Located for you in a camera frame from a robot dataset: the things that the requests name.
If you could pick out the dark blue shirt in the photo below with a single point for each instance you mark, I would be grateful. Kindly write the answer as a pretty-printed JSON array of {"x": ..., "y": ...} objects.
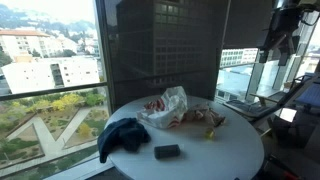
[{"x": 126, "y": 132}]

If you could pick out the white red plastic bag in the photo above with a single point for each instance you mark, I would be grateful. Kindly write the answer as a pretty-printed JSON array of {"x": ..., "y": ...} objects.
[{"x": 167, "y": 111}]

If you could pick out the crumpled beige paper bag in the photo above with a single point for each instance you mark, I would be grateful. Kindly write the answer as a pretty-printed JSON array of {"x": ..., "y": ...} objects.
[{"x": 204, "y": 112}]

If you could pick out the round white table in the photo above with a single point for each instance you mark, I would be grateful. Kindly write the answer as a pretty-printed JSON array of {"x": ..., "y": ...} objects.
[{"x": 235, "y": 152}]

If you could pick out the dark grey rectangular case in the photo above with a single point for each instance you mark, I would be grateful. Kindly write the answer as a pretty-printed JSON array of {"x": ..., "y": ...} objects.
[{"x": 167, "y": 151}]

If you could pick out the small yellow cube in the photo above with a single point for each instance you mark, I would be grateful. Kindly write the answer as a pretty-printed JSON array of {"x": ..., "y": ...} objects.
[{"x": 210, "y": 133}]

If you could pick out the grey lounge chair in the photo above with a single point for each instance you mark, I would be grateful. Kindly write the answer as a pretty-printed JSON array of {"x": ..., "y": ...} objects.
[{"x": 266, "y": 106}]

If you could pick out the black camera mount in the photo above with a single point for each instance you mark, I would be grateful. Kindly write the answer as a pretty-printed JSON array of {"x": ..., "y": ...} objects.
[{"x": 285, "y": 19}]

